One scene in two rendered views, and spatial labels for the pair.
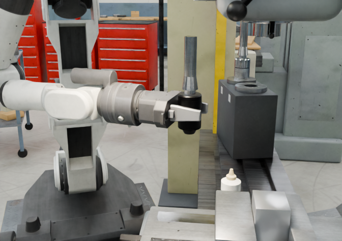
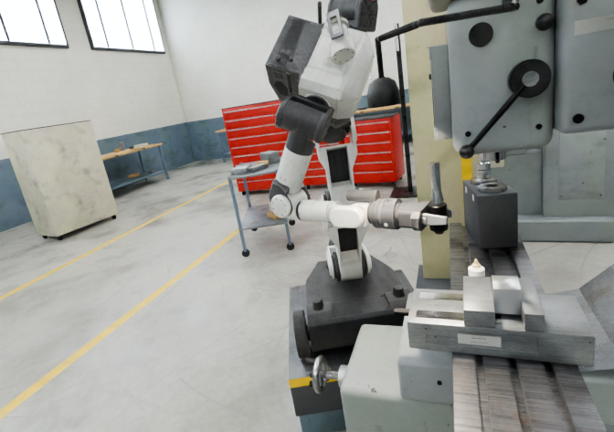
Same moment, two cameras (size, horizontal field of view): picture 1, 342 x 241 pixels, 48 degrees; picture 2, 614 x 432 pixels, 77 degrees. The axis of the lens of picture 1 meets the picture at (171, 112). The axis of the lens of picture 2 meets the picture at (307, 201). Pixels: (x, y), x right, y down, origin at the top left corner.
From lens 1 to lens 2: 0.31 m
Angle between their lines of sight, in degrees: 16
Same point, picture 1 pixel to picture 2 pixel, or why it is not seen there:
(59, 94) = (340, 210)
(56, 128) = (330, 229)
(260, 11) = (485, 148)
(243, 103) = (485, 202)
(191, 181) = (446, 267)
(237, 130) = (482, 224)
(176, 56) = (422, 152)
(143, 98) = (402, 210)
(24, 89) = (312, 207)
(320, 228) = (551, 303)
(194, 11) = not seen: hidden behind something
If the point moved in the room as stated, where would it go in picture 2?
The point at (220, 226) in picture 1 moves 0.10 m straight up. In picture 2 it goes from (466, 301) to (464, 258)
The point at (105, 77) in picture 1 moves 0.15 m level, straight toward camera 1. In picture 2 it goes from (372, 195) to (376, 212)
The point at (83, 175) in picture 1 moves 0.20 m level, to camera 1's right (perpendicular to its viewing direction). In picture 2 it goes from (352, 265) to (396, 263)
